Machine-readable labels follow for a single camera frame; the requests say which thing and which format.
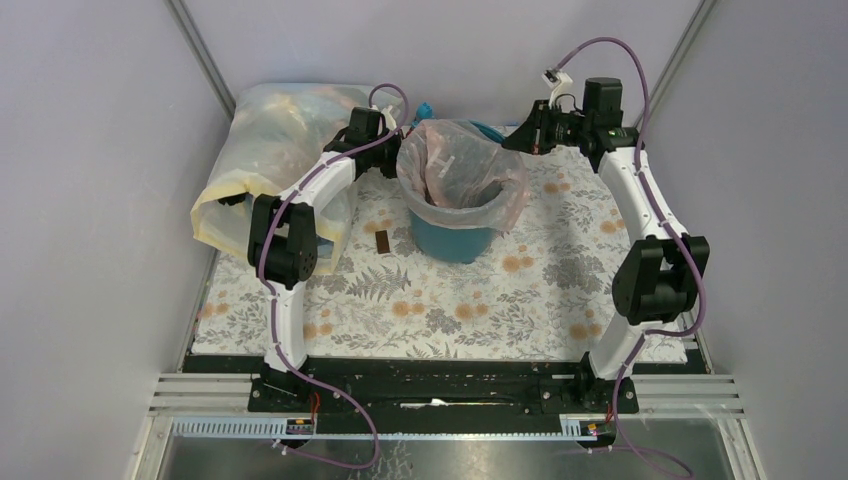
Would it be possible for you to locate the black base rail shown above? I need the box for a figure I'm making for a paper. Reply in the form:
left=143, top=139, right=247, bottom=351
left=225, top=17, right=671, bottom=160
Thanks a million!
left=183, top=355, right=639, bottom=427

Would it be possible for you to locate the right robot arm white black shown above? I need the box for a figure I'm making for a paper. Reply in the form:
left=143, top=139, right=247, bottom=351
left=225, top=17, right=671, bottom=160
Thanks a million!
left=502, top=71, right=710, bottom=412

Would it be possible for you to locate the floral patterned table mat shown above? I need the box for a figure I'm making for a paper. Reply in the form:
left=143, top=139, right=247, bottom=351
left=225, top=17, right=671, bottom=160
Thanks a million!
left=193, top=125, right=689, bottom=364

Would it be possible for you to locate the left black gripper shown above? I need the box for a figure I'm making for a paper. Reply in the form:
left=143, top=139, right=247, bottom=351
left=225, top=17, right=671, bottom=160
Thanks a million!
left=368, top=129, right=424, bottom=179

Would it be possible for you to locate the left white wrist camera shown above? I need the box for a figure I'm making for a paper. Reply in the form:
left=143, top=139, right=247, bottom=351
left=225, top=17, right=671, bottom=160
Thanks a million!
left=380, top=105, right=403, bottom=131

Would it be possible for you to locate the pink plastic trash bag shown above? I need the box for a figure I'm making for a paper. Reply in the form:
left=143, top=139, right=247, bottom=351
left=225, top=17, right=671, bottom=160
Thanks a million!
left=396, top=120, right=530, bottom=232

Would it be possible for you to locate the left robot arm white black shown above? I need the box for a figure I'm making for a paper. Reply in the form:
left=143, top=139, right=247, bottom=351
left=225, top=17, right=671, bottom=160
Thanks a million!
left=247, top=107, right=401, bottom=411

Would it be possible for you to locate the grey slotted cable duct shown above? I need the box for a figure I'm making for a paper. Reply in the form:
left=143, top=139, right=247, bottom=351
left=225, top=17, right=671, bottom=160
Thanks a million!
left=172, top=411, right=604, bottom=444

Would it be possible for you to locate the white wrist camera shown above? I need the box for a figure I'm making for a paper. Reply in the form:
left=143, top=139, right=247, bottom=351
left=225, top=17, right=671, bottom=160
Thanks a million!
left=380, top=105, right=403, bottom=131
left=542, top=68, right=573, bottom=104

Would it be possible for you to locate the purple cable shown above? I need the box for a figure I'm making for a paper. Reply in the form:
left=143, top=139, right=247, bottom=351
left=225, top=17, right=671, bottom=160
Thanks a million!
left=256, top=83, right=411, bottom=472
left=543, top=36, right=709, bottom=480

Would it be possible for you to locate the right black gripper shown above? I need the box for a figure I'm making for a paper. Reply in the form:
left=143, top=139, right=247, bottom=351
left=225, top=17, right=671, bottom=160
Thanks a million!
left=502, top=100, right=592, bottom=156

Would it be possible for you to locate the blue toy robot figure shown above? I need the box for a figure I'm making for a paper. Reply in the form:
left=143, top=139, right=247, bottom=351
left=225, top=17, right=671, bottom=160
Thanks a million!
left=413, top=102, right=434, bottom=124

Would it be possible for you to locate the teal plastic trash bin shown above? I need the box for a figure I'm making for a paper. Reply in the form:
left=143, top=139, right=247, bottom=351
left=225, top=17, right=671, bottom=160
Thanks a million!
left=407, top=120, right=504, bottom=264

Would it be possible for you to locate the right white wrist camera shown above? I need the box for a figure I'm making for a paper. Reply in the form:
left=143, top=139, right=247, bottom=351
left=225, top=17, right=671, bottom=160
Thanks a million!
left=542, top=68, right=573, bottom=104

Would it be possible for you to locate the dark brown wooden block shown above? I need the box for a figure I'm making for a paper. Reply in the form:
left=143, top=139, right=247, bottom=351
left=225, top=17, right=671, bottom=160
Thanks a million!
left=375, top=230, right=391, bottom=255

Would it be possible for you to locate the large translucent bag of bags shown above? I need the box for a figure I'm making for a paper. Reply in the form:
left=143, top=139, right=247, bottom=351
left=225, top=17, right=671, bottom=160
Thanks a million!
left=190, top=83, right=403, bottom=261

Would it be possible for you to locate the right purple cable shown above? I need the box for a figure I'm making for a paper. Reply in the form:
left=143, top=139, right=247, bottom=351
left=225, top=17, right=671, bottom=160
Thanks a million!
left=543, top=36, right=709, bottom=480

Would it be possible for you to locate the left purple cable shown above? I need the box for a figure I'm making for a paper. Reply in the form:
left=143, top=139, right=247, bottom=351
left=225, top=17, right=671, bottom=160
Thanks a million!
left=256, top=83, right=411, bottom=472

